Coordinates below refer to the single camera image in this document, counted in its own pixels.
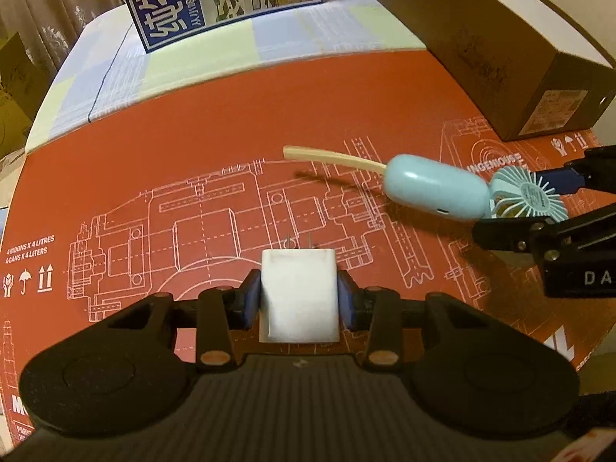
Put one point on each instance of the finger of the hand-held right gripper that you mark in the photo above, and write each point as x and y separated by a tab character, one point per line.
560	180
510	233

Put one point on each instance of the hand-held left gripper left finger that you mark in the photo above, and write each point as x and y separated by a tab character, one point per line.
250	301

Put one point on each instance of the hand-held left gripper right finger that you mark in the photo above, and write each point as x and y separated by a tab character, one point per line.
345	301

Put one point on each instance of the small white charger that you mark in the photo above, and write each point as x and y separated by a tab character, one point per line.
298	293

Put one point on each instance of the teal handheld fan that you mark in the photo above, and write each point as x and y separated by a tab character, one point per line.
433	187

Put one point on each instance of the dark brown shoe box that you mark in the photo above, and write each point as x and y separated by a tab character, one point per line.
481	43

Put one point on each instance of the dark cloth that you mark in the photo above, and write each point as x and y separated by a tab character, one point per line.
594	414

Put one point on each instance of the red printed cardboard sheet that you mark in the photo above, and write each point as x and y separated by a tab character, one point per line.
144	163

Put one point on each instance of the pastel checked tablecloth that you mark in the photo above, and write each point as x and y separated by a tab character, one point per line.
192	67

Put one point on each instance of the blue milk carton box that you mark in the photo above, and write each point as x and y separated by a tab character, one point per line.
192	9

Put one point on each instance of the brown cardboard box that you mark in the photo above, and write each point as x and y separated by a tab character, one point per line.
12	86

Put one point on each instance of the brown patterned curtain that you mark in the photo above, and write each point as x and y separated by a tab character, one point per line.
48	0

